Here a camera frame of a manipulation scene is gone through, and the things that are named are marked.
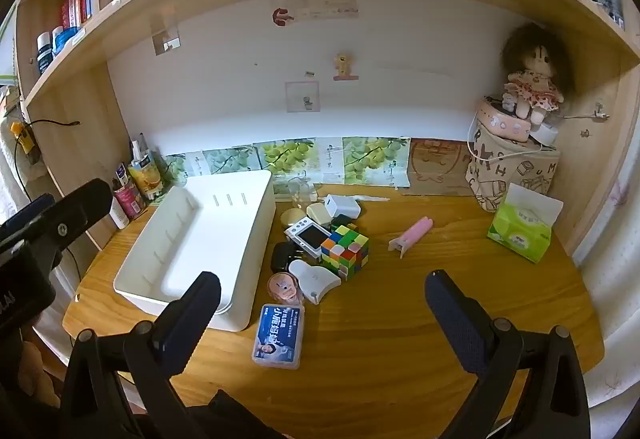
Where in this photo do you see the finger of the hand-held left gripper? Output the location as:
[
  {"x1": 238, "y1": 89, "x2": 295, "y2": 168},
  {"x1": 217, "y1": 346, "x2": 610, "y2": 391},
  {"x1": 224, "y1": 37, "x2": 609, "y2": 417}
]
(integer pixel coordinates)
[
  {"x1": 30, "y1": 178, "x2": 114, "y2": 266},
  {"x1": 0, "y1": 194, "x2": 57, "y2": 245}
]

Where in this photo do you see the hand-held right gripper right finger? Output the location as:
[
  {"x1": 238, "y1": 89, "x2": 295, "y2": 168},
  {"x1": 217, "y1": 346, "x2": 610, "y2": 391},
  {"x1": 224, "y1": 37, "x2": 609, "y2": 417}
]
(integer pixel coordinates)
[{"x1": 424, "y1": 269, "x2": 591, "y2": 439}]

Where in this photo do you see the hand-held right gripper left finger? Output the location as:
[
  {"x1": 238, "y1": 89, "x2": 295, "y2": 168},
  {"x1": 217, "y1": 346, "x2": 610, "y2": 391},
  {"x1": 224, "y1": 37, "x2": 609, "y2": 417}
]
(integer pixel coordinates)
[{"x1": 62, "y1": 270, "x2": 222, "y2": 439}]

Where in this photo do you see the white plastic organizer tray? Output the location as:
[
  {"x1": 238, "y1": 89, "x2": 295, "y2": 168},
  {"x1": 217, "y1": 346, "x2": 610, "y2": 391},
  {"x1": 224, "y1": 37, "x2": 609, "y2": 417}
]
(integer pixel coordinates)
[{"x1": 113, "y1": 170, "x2": 277, "y2": 332}]

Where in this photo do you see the blue dental floss box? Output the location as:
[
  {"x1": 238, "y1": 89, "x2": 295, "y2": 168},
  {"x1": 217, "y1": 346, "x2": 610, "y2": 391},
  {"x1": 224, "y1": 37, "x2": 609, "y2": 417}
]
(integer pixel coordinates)
[{"x1": 251, "y1": 303, "x2": 306, "y2": 369}]

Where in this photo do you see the clear pink plastic packet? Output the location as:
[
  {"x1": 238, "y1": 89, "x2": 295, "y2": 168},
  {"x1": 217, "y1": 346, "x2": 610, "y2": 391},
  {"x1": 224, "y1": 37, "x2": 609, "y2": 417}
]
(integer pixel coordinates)
[{"x1": 266, "y1": 271, "x2": 301, "y2": 305}]

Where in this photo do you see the colourful puzzle cube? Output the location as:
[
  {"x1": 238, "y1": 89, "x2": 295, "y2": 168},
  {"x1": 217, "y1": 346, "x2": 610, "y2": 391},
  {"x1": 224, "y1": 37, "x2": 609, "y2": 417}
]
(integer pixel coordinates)
[{"x1": 320, "y1": 224, "x2": 371, "y2": 279}]

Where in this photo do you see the white curved plastic gadget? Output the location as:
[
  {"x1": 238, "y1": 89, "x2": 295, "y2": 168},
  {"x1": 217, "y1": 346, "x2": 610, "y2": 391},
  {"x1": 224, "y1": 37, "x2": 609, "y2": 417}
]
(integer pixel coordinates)
[{"x1": 289, "y1": 260, "x2": 342, "y2": 305}]

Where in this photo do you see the white handheld screen device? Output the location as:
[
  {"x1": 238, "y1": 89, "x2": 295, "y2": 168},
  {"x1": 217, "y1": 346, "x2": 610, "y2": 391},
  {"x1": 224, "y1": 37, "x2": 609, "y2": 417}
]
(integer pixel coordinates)
[{"x1": 284, "y1": 216, "x2": 333, "y2": 262}]

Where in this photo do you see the white charger block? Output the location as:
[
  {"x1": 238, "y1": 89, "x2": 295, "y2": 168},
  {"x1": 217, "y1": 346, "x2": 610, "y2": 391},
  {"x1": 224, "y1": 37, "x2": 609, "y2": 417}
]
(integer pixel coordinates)
[{"x1": 322, "y1": 194, "x2": 362, "y2": 221}]

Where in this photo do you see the white plastic bottle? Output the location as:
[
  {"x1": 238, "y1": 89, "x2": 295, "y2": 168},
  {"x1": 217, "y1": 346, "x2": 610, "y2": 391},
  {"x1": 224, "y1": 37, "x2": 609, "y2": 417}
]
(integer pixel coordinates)
[{"x1": 107, "y1": 196, "x2": 131, "y2": 231}]

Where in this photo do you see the white cloth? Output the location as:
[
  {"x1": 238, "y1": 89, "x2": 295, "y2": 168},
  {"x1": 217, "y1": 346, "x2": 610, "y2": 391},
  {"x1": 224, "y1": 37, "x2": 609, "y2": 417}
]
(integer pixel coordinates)
[{"x1": 0, "y1": 84, "x2": 36, "y2": 200}]

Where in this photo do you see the yellow fruit print pouch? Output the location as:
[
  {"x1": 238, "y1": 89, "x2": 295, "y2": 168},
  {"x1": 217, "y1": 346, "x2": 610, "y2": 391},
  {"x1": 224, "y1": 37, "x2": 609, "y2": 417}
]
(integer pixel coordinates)
[{"x1": 127, "y1": 154, "x2": 163, "y2": 202}]

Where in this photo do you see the yellow tag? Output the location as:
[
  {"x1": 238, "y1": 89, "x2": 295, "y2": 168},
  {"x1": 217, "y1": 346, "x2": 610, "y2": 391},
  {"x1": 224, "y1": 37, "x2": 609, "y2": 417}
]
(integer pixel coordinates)
[{"x1": 10, "y1": 122, "x2": 36, "y2": 152}]

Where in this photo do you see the green tissue pack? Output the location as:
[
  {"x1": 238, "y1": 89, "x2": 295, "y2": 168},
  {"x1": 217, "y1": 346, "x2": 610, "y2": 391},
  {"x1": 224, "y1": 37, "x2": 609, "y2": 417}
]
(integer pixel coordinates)
[{"x1": 487, "y1": 183, "x2": 565, "y2": 265}]

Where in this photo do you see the green grape print sheet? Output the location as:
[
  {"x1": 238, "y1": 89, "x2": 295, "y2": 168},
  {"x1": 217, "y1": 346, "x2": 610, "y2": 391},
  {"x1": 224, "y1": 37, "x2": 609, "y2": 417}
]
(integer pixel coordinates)
[
  {"x1": 257, "y1": 139, "x2": 318, "y2": 177},
  {"x1": 315, "y1": 136, "x2": 412, "y2": 187},
  {"x1": 165, "y1": 152, "x2": 206, "y2": 185},
  {"x1": 202, "y1": 144, "x2": 261, "y2": 175}
]

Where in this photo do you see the person's dark clothing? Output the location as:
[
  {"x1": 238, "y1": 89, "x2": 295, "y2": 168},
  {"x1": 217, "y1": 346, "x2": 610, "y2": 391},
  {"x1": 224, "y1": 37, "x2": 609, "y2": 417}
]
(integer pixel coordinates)
[{"x1": 190, "y1": 389, "x2": 301, "y2": 439}]

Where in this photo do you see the black charger block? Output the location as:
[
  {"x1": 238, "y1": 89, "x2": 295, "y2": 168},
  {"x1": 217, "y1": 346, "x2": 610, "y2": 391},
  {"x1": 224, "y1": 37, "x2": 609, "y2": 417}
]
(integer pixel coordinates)
[{"x1": 271, "y1": 241, "x2": 301, "y2": 275}]

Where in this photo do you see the patterned canvas bag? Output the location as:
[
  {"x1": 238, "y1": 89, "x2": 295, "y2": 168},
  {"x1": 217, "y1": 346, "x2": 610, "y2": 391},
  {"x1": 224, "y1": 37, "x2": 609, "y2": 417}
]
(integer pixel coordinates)
[{"x1": 465, "y1": 129, "x2": 561, "y2": 215}]

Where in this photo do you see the gold round compact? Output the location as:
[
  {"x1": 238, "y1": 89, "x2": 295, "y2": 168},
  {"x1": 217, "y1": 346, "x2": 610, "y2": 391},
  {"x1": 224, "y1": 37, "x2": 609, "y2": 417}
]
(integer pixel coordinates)
[{"x1": 280, "y1": 208, "x2": 308, "y2": 231}]

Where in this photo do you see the cartoon face cardboard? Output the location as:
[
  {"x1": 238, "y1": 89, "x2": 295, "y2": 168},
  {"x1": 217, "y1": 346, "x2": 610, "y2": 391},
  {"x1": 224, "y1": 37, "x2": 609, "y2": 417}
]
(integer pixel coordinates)
[{"x1": 402, "y1": 138, "x2": 476, "y2": 196}]

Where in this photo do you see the beige charger block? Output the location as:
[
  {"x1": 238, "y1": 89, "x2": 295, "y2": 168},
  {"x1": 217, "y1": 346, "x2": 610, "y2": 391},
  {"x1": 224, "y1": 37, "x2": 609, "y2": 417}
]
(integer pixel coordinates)
[{"x1": 306, "y1": 202, "x2": 333, "y2": 227}]

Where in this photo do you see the clear plastic cup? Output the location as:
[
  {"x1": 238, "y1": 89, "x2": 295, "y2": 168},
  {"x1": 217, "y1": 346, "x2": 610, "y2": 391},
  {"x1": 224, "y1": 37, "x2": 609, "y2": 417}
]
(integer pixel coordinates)
[{"x1": 287, "y1": 179, "x2": 317, "y2": 209}]

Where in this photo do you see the blue white jar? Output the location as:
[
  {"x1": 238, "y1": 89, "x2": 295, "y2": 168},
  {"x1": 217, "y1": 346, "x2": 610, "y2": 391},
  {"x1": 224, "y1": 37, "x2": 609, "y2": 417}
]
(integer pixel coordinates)
[{"x1": 51, "y1": 25, "x2": 85, "y2": 57}]

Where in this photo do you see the pink round box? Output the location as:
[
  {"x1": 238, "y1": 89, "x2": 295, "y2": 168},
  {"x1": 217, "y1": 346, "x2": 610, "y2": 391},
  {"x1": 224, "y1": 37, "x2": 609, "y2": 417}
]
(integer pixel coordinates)
[{"x1": 477, "y1": 96, "x2": 533, "y2": 142}]

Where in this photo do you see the white round gadget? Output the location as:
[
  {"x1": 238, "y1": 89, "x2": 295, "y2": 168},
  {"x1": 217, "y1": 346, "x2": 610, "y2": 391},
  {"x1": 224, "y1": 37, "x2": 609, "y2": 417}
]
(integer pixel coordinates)
[{"x1": 530, "y1": 124, "x2": 561, "y2": 150}]

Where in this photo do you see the row of red books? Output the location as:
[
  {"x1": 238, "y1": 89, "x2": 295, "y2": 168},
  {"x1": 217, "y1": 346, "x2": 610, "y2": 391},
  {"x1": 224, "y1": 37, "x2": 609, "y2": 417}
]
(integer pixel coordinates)
[{"x1": 61, "y1": 0, "x2": 95, "y2": 29}]

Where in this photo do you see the brown-haired cloth doll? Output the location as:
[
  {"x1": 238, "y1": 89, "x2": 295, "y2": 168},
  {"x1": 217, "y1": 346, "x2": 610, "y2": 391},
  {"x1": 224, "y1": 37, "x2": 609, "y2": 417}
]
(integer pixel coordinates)
[{"x1": 500, "y1": 23, "x2": 576, "y2": 126}]

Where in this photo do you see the pink square bear paper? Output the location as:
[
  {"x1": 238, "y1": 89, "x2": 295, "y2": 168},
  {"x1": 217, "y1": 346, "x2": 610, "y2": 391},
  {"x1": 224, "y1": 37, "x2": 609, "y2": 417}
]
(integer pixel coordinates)
[{"x1": 285, "y1": 80, "x2": 321, "y2": 112}]

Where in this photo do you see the white cable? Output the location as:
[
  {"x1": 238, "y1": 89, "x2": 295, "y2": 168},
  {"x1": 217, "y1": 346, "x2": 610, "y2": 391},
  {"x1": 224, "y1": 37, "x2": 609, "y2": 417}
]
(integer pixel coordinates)
[{"x1": 467, "y1": 112, "x2": 541, "y2": 165}]

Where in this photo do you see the clear wall hook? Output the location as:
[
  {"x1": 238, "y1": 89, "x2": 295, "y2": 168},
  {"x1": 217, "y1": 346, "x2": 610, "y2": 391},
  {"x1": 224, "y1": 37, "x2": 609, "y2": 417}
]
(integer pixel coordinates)
[{"x1": 152, "y1": 16, "x2": 181, "y2": 55}]

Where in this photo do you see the yellow bear wall sticker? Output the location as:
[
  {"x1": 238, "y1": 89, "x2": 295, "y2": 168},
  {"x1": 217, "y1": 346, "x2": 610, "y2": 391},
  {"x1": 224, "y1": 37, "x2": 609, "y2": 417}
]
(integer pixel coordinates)
[{"x1": 333, "y1": 53, "x2": 359, "y2": 81}]

